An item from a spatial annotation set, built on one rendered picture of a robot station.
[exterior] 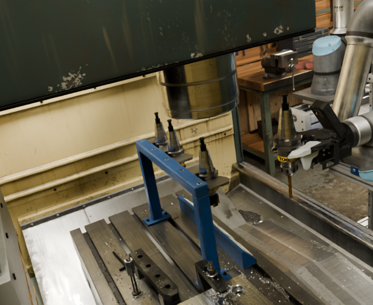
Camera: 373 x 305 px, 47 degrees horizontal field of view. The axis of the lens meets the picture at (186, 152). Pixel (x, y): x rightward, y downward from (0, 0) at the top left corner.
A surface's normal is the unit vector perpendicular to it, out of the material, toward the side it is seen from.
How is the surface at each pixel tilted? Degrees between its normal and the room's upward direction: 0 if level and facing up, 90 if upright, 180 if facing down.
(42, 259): 24
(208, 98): 90
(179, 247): 0
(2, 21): 90
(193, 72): 90
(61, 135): 90
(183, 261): 0
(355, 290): 8
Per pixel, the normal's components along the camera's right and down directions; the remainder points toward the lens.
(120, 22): 0.44, 0.29
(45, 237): 0.04, -0.71
